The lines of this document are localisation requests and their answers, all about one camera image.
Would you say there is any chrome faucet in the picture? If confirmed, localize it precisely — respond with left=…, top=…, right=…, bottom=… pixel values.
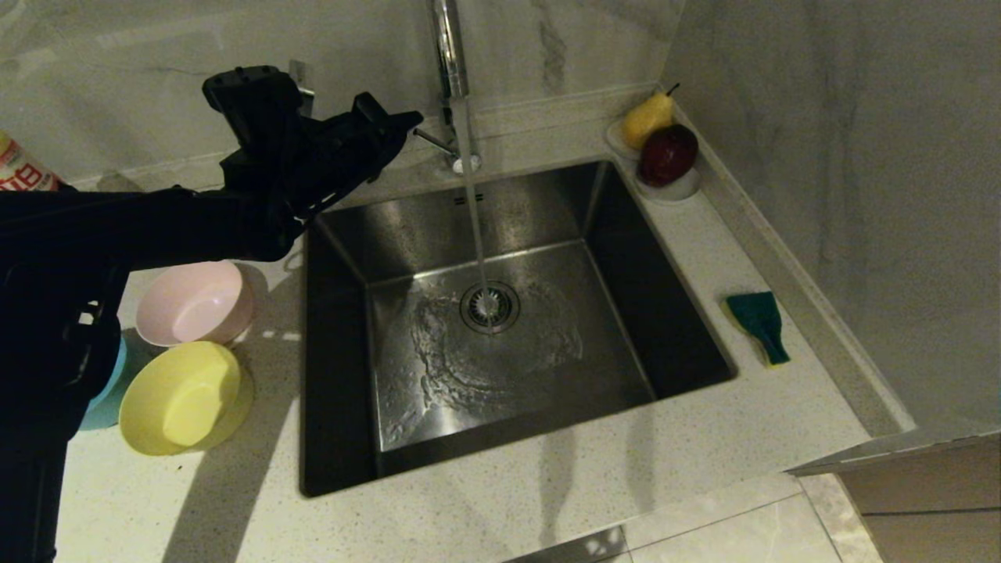
left=413, top=0, right=483, bottom=177

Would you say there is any blue bowl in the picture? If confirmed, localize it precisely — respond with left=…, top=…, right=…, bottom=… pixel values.
left=78, top=336, right=128, bottom=432

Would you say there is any green sponge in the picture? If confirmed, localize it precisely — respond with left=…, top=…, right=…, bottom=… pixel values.
left=723, top=291, right=791, bottom=368

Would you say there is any round metal sink drain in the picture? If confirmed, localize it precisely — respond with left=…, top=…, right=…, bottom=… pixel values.
left=460, top=281, right=521, bottom=335

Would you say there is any stainless steel sink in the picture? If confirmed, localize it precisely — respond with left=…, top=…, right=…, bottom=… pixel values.
left=301, top=159, right=737, bottom=498

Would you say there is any pink bowl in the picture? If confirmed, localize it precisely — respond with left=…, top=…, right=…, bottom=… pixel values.
left=135, top=260, right=255, bottom=347

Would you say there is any yellow pear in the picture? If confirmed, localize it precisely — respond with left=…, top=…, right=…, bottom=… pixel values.
left=622, top=84, right=680, bottom=152

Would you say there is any yellow bowl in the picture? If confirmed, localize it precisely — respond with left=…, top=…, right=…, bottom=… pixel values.
left=117, top=341, right=255, bottom=457

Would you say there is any dark red apple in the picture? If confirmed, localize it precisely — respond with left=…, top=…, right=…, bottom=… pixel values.
left=637, top=125, right=699, bottom=188

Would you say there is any white fruit dish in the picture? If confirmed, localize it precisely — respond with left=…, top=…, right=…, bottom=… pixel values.
left=604, top=121, right=702, bottom=206

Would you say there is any beige wooden cabinet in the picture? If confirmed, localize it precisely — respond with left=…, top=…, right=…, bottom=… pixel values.
left=782, top=429, right=1001, bottom=563

